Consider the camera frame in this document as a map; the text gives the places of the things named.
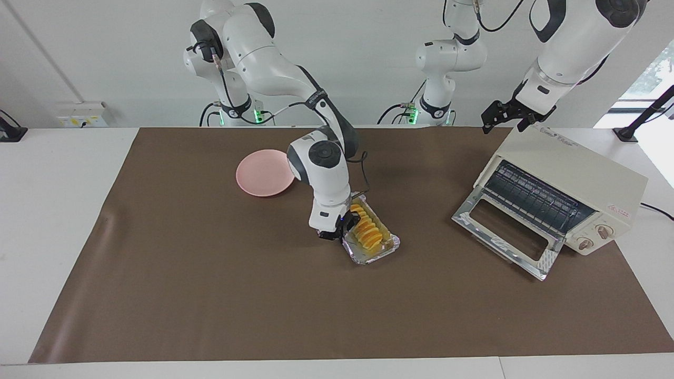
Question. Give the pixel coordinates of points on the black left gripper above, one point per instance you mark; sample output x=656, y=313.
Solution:
x=518, y=108

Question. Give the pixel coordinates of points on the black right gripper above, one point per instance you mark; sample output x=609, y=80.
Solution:
x=331, y=234

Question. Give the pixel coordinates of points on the golden sliced bread loaf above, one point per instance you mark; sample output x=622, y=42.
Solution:
x=367, y=231

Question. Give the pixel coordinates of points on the aluminium foil baking tray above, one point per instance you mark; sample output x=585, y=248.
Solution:
x=387, y=243

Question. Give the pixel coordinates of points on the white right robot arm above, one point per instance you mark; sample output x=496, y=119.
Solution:
x=326, y=173

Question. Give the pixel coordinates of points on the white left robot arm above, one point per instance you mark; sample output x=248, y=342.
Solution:
x=574, y=47

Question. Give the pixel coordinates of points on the cream toaster oven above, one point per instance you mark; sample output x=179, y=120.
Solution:
x=579, y=168

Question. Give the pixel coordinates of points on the glass oven door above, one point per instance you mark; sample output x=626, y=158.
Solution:
x=505, y=231

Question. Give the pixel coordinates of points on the cream oven knob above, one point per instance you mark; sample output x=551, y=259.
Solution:
x=604, y=230
x=584, y=243

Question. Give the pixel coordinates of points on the pink round plate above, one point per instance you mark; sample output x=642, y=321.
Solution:
x=260, y=176

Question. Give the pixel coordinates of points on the black clamp stand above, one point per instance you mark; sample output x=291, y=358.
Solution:
x=645, y=116

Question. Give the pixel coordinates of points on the brown table mat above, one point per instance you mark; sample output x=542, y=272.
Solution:
x=210, y=273

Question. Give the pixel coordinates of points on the white wall power outlet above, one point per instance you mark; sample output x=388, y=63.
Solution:
x=79, y=118

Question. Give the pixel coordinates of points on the black desk mount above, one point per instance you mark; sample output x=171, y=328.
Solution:
x=10, y=131

